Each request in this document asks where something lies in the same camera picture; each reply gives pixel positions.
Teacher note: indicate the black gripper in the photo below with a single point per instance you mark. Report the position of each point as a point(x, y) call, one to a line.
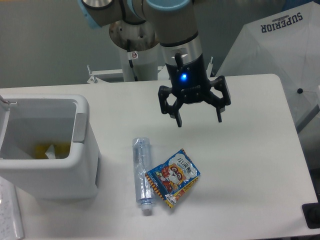
point(190, 84)

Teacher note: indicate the colourful snack wrapper bag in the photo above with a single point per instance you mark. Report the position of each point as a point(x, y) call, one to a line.
point(173, 178)

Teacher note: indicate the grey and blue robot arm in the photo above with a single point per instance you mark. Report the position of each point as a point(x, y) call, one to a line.
point(174, 24)

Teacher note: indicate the white plastic trash can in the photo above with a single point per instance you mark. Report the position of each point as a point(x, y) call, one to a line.
point(27, 120)

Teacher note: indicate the crushed clear plastic bottle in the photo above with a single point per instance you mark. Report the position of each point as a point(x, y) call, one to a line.
point(142, 163)

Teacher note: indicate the white umbrella with lettering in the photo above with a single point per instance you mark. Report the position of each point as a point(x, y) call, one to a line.
point(286, 44)

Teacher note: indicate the black device at table edge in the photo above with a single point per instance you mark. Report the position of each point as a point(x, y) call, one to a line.
point(311, 213)

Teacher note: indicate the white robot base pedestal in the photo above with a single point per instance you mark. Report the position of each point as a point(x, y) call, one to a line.
point(138, 50)

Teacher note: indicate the white metal bracket with bolts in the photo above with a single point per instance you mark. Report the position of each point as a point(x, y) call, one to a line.
point(101, 76)

